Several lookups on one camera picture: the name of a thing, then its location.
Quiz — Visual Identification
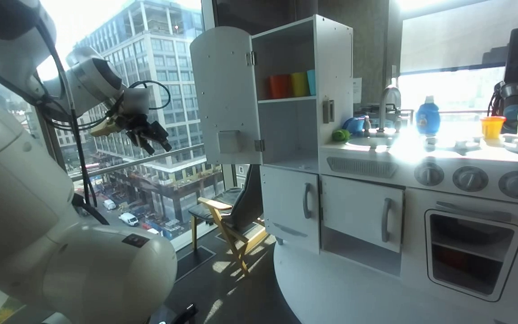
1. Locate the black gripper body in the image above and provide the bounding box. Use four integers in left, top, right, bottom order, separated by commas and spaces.
109, 95, 172, 155

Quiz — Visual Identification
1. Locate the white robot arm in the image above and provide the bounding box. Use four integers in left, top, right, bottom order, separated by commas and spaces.
0, 0, 176, 324

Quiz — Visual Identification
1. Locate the orange toy cup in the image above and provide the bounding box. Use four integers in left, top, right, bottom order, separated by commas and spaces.
268, 74, 289, 99

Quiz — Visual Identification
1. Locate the wooden folding chair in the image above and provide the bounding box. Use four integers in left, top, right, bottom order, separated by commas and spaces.
199, 198, 268, 274

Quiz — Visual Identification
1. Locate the yellow toy cup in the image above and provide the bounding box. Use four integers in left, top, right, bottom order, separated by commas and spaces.
289, 72, 307, 97

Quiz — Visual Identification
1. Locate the white lower left door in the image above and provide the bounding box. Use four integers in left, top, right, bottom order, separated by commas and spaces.
260, 166, 320, 252

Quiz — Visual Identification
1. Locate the teal toy cup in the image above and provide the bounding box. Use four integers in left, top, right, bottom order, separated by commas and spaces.
305, 70, 316, 95

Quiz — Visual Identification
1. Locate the green toy ball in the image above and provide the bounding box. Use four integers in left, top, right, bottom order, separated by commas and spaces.
331, 130, 350, 144

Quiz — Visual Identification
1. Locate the blue toy kettle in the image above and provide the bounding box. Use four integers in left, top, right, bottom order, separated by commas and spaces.
343, 115, 368, 135

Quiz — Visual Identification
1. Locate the white lower middle door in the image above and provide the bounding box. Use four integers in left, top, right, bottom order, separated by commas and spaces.
322, 176, 403, 252

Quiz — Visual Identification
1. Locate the silver toy faucet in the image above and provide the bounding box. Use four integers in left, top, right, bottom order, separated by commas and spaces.
377, 86, 401, 131

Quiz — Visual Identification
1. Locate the blue soap bottle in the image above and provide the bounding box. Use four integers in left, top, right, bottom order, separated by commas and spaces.
415, 95, 440, 137

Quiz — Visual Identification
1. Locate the grey stove knob left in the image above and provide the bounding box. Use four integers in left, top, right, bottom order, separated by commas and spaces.
413, 162, 444, 185

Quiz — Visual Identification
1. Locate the white toy kitchen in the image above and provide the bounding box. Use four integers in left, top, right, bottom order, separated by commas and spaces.
189, 13, 518, 324

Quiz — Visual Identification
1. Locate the grey stove knob middle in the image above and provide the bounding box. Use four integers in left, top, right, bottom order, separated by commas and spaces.
453, 167, 487, 193

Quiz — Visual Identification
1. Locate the yellow cup on counter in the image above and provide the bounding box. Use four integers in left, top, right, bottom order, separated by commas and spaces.
482, 115, 505, 140

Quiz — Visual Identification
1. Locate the oven door with window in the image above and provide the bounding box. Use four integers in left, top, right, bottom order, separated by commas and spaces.
424, 209, 518, 302

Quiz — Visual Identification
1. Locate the silver lower door handle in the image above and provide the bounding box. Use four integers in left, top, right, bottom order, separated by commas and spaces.
381, 198, 392, 243

